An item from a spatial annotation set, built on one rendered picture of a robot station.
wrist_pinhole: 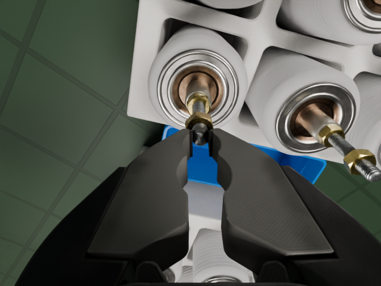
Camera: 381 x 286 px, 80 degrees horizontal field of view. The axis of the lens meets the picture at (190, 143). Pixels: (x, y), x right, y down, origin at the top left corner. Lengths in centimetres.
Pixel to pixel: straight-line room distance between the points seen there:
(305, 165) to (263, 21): 32
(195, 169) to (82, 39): 32
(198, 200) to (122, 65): 30
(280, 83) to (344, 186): 51
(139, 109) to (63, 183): 42
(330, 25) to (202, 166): 33
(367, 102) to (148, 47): 26
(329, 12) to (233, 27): 9
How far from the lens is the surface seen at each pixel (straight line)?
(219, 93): 22
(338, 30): 24
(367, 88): 35
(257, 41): 29
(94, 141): 58
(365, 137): 31
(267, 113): 24
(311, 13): 26
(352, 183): 73
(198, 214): 42
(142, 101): 30
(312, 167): 50
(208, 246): 44
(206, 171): 47
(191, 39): 21
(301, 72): 24
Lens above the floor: 46
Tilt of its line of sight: 60 degrees down
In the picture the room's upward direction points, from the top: 179 degrees counter-clockwise
